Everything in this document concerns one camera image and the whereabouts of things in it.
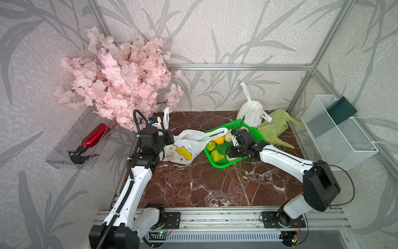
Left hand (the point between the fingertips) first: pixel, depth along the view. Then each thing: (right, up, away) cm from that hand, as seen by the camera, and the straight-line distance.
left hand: (171, 129), depth 77 cm
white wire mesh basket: (+73, -6, -15) cm, 75 cm away
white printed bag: (+9, -8, 0) cm, 12 cm away
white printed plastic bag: (+47, +11, +23) cm, 53 cm away
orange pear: (+26, -8, +20) cm, 33 cm away
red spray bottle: (-30, -4, -15) cm, 34 cm away
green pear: (+24, -17, +14) cm, 32 cm away
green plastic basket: (+23, -13, +21) cm, 34 cm away
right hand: (+29, -12, +10) cm, 33 cm away
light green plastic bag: (+59, -2, +22) cm, 64 cm away
